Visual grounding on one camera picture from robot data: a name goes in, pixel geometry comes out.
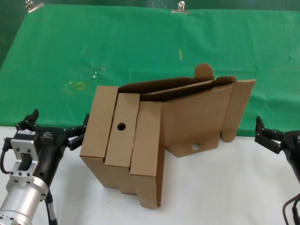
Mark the brown cardboard mailer box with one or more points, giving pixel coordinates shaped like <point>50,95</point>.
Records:
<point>147,140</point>

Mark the silver binder clip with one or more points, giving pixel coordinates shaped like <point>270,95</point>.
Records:
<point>35,7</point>
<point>179,11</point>

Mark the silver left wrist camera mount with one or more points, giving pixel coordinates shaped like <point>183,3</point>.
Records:
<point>23,150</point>

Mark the green table cloth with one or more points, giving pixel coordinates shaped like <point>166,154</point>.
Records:
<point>140,35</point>

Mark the cardboard box with slot hole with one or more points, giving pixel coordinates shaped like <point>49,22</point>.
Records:
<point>98,122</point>

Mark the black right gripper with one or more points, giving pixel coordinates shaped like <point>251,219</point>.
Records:
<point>293,150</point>

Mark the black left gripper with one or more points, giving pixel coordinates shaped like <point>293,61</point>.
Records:
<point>51,150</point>

